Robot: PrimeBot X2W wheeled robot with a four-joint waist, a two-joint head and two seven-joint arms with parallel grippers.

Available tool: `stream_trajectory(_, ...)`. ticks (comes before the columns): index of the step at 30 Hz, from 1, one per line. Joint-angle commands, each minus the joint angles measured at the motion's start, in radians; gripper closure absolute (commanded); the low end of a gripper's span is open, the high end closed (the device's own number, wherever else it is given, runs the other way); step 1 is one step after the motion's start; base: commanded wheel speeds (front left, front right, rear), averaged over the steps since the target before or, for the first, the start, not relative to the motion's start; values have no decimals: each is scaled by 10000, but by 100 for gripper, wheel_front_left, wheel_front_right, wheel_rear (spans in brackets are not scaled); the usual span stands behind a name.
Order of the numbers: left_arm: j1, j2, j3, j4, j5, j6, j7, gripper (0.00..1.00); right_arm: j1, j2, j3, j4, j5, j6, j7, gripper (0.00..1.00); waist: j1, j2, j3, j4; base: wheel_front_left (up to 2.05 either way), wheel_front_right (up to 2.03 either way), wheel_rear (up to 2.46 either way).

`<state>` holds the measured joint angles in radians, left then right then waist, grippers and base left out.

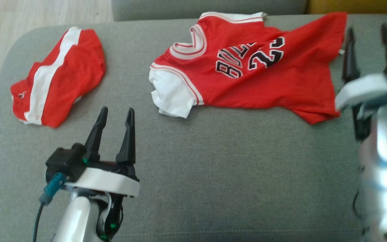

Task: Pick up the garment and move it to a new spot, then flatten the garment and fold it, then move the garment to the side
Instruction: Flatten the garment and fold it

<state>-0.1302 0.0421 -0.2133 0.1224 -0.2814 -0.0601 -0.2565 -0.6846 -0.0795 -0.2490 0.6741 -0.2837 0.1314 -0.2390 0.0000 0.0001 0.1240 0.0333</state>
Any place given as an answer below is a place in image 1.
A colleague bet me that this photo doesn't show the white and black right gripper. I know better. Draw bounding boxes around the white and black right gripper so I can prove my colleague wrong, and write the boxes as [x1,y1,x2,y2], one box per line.
[335,24,387,142]

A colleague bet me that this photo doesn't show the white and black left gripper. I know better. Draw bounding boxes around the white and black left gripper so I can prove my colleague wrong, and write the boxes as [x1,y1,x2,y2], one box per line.
[65,107,140,241]

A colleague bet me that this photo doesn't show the red white-striped basketball shorts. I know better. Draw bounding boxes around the red white-striped basketball shorts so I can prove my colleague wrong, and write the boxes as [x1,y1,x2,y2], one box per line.
[10,27,107,128]

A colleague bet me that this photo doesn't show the red and white basketball jersey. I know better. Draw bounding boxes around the red and white basketball jersey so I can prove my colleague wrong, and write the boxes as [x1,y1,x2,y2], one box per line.
[149,12,348,125]

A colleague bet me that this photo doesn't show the yellow cushion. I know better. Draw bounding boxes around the yellow cushion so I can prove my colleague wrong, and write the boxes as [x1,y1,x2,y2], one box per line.
[307,0,387,15]

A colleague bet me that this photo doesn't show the grey sofa back cushion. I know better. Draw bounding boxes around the grey sofa back cushion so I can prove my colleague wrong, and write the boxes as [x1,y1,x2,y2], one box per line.
[111,0,308,22]

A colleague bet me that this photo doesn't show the teal-plug left camera cable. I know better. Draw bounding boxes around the teal-plug left camera cable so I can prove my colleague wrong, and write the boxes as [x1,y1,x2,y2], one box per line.
[33,172,67,242]

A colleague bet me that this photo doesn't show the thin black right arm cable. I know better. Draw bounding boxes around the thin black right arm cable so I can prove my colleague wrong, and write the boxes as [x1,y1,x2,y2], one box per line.
[352,191,362,219]

